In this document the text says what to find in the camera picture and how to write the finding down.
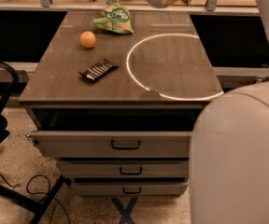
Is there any green chip bag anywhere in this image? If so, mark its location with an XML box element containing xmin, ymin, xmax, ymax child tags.
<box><xmin>93</xmin><ymin>3</ymin><xmax>134</xmax><ymax>35</ymax></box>

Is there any middle drawer with handle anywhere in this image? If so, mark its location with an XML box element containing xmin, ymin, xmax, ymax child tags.
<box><xmin>57</xmin><ymin>160</ymin><xmax>188</xmax><ymax>178</ymax></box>

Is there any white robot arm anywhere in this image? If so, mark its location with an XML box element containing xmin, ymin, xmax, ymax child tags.
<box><xmin>189</xmin><ymin>0</ymin><xmax>269</xmax><ymax>224</ymax></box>

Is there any black floor cable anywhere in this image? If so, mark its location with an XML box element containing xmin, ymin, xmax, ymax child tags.
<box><xmin>0</xmin><ymin>161</ymin><xmax>72</xmax><ymax>224</ymax></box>

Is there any black rxbar chocolate bar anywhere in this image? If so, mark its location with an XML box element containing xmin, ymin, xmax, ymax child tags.
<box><xmin>79</xmin><ymin>59</ymin><xmax>118</xmax><ymax>83</ymax></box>

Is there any grey drawer cabinet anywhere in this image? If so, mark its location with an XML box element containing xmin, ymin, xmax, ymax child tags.
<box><xmin>20</xmin><ymin>11</ymin><xmax>222</xmax><ymax>186</ymax></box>

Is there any drawer with handle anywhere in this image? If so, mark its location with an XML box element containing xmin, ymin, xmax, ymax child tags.
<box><xmin>71</xmin><ymin>181</ymin><xmax>188</xmax><ymax>196</ymax></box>
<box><xmin>30</xmin><ymin>131</ymin><xmax>191</xmax><ymax>159</ymax></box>
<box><xmin>57</xmin><ymin>160</ymin><xmax>188</xmax><ymax>178</ymax></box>

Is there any top drawer with handle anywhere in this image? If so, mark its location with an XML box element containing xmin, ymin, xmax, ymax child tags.
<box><xmin>30</xmin><ymin>131</ymin><xmax>191</xmax><ymax>159</ymax></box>

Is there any orange fruit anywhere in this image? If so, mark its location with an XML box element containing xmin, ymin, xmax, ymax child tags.
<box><xmin>80</xmin><ymin>31</ymin><xmax>96</xmax><ymax>49</ymax></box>

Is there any bottom drawer with handle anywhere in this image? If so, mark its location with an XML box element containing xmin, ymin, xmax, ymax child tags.
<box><xmin>71</xmin><ymin>181</ymin><xmax>188</xmax><ymax>196</ymax></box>

